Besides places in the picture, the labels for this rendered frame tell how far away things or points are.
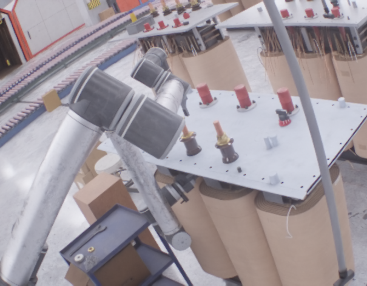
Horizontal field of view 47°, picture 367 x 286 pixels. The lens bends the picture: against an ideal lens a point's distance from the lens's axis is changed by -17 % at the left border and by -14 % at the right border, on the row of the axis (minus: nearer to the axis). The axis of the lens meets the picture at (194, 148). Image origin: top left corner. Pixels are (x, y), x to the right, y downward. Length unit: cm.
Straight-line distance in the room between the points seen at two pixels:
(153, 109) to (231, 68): 373
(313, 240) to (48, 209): 142
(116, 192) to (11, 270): 219
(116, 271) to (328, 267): 139
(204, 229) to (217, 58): 237
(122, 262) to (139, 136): 175
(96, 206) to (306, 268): 177
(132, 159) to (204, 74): 281
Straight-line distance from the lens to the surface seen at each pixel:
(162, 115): 146
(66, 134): 148
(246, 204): 261
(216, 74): 502
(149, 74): 217
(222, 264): 331
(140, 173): 232
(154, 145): 146
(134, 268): 318
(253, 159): 228
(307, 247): 246
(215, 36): 510
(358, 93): 377
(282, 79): 423
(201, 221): 306
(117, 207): 343
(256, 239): 277
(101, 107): 145
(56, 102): 1053
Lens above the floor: 248
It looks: 26 degrees down
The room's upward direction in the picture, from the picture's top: 24 degrees counter-clockwise
